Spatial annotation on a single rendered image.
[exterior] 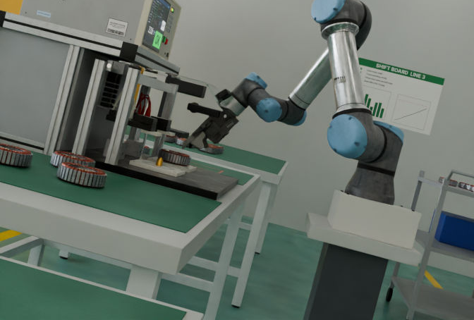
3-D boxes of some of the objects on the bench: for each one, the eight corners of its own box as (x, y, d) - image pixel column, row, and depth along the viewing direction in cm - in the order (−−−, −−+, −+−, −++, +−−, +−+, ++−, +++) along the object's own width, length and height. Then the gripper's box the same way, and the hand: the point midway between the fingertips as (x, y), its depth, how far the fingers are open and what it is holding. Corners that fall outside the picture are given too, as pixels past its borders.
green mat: (221, 203, 199) (222, 202, 199) (185, 233, 139) (185, 232, 139) (-91, 118, 208) (-91, 118, 208) (-254, 111, 147) (-254, 111, 147)
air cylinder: (141, 156, 252) (145, 141, 252) (136, 157, 245) (140, 142, 244) (128, 153, 252) (131, 137, 252) (122, 154, 245) (126, 137, 245)
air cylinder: (124, 158, 228) (128, 142, 228) (118, 160, 220) (122, 142, 220) (108, 155, 228) (113, 138, 228) (102, 156, 221) (106, 138, 221)
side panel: (56, 156, 207) (83, 48, 206) (52, 156, 204) (80, 46, 203) (-35, 132, 209) (-8, 25, 208) (-40, 132, 206) (-13, 23, 205)
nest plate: (196, 170, 254) (197, 167, 254) (189, 173, 239) (190, 168, 239) (155, 159, 255) (156, 156, 255) (146, 161, 240) (147, 157, 240)
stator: (191, 165, 252) (193, 155, 252) (185, 167, 241) (188, 156, 241) (160, 157, 253) (163, 147, 253) (154, 158, 242) (156, 148, 242)
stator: (1, 156, 176) (5, 142, 176) (39, 168, 172) (42, 154, 172) (-30, 155, 165) (-26, 139, 165) (10, 168, 162) (14, 151, 162)
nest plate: (185, 174, 230) (185, 170, 230) (176, 177, 215) (177, 173, 215) (140, 162, 231) (141, 158, 231) (128, 164, 216) (130, 160, 216)
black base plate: (237, 184, 265) (238, 178, 265) (216, 200, 201) (218, 192, 201) (116, 151, 269) (118, 146, 269) (58, 158, 206) (60, 150, 206)
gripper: (236, 120, 235) (194, 162, 237) (242, 120, 255) (202, 160, 256) (218, 101, 236) (175, 144, 237) (224, 103, 255) (185, 143, 257)
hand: (183, 146), depth 247 cm, fingers open, 14 cm apart
